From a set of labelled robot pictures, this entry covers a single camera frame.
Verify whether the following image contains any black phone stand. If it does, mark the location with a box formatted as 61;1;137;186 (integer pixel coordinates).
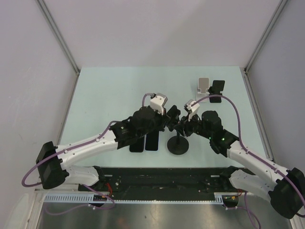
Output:
208;80;225;104

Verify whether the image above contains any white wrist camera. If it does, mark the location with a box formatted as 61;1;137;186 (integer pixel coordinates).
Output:
150;93;168;115
184;100;200;121

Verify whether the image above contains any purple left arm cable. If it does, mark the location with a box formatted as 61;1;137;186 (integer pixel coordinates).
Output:
21;93;155;215

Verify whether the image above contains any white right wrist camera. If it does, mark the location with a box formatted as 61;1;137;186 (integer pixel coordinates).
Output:
184;100;200;121

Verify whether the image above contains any right aluminium frame post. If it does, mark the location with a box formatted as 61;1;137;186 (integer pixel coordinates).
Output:
244;0;290;73

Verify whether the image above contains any white slotted cable duct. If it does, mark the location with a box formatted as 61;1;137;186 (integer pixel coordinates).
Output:
43;192;238;204

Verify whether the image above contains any left aluminium frame post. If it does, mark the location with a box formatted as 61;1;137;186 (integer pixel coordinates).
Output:
35;0;81;73

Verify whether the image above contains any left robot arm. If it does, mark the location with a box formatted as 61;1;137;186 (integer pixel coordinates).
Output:
36;106;168;191

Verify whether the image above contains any black phone light blue case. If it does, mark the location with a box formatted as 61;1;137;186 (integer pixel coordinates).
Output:
144;131;159;152

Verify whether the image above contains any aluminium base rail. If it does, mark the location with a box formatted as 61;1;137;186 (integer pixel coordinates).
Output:
34;177;79;193

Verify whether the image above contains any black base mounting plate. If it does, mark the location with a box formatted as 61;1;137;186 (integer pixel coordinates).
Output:
91;166;244;197

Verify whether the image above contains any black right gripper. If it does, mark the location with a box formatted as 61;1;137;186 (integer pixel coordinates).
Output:
174;111;213;139

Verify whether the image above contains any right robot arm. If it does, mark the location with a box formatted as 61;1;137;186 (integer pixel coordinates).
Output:
180;111;305;219

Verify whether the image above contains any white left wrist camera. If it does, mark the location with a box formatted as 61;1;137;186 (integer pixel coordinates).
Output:
150;93;168;115

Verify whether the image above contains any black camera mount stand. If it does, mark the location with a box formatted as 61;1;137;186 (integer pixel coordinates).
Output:
167;131;189;156

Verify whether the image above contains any aluminium frame post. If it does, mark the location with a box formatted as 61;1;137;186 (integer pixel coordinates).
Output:
35;0;81;73
244;0;290;73

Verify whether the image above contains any white phone stand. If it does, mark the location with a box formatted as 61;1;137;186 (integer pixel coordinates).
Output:
196;77;210;101

